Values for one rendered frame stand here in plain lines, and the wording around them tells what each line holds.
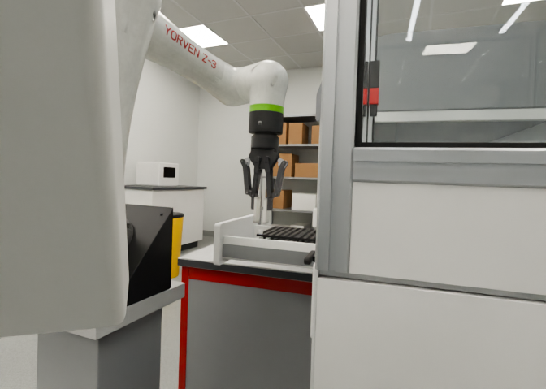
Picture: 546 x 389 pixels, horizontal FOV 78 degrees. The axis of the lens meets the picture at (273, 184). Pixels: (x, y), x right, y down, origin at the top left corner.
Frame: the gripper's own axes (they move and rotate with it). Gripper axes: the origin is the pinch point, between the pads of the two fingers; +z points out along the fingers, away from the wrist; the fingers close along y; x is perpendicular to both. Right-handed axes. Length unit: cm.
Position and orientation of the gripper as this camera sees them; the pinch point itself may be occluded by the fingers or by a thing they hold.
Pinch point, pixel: (262, 210)
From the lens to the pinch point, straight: 91.6
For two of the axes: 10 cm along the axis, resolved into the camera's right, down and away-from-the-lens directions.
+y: -9.5, -0.6, 3.0
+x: -3.0, 0.1, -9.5
